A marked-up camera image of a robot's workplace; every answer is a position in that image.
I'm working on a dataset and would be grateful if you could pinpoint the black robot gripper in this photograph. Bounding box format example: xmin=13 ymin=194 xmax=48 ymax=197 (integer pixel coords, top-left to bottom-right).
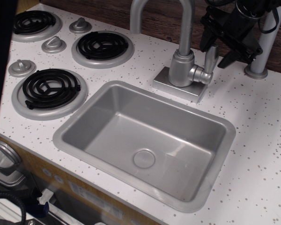
xmin=200 ymin=2 xmax=263 ymax=68

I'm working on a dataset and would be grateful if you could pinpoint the silver faucet lever handle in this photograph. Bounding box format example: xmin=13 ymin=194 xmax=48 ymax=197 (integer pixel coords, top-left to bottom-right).
xmin=188 ymin=44 xmax=219 ymax=85

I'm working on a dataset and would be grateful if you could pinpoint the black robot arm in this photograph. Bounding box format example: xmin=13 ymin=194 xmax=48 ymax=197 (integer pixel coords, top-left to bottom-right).
xmin=200 ymin=0 xmax=281 ymax=68

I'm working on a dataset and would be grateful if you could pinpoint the grey support pole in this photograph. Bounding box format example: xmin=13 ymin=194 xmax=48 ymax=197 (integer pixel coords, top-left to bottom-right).
xmin=244 ymin=7 xmax=281 ymax=80

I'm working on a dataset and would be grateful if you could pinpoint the silver toy faucet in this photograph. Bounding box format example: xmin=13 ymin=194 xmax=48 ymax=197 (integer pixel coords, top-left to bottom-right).
xmin=130 ymin=0 xmax=208 ymax=104

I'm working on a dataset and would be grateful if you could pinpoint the grey plastic sink basin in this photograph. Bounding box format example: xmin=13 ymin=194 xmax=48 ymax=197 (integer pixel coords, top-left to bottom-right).
xmin=53 ymin=81 xmax=236 ymax=213

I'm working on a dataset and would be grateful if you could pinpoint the back right stove burner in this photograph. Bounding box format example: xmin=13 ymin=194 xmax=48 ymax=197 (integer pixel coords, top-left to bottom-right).
xmin=71 ymin=31 xmax=134 ymax=69

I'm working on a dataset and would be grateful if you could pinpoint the stove burner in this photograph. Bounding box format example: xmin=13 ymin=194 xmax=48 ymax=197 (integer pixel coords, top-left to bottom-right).
xmin=71 ymin=31 xmax=134 ymax=69
xmin=12 ymin=10 xmax=62 ymax=43
xmin=11 ymin=68 xmax=88 ymax=121

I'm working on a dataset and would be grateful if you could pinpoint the grey stove knob back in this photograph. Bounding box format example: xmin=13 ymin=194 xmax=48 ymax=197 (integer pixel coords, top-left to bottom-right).
xmin=69 ymin=17 xmax=92 ymax=34

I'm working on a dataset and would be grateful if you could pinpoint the grey stove knob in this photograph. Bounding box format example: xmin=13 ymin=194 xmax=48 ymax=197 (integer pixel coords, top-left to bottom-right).
xmin=41 ymin=36 xmax=67 ymax=54
xmin=8 ymin=60 xmax=36 ymax=78
xmin=69 ymin=17 xmax=92 ymax=34

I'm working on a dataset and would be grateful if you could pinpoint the grey stove knob middle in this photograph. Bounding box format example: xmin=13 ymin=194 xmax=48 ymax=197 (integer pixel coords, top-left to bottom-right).
xmin=41 ymin=36 xmax=67 ymax=54

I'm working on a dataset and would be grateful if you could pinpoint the front right stove burner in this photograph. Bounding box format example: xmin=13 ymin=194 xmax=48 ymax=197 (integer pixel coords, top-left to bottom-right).
xmin=11 ymin=68 xmax=88 ymax=121

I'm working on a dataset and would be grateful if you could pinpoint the back left stove burner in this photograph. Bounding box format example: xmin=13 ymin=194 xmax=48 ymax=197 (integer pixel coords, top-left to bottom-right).
xmin=12 ymin=10 xmax=62 ymax=43

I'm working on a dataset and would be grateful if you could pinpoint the grey stove knob front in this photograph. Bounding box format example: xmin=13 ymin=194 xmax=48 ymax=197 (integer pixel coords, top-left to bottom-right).
xmin=8 ymin=60 xmax=36 ymax=78

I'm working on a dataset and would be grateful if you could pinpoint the silver oven dial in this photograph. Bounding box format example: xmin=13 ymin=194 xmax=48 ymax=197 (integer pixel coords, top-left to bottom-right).
xmin=0 ymin=141 xmax=22 ymax=176

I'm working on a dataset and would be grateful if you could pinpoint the black cable lower left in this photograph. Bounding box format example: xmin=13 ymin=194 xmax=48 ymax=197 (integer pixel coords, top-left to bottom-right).
xmin=0 ymin=191 xmax=26 ymax=223

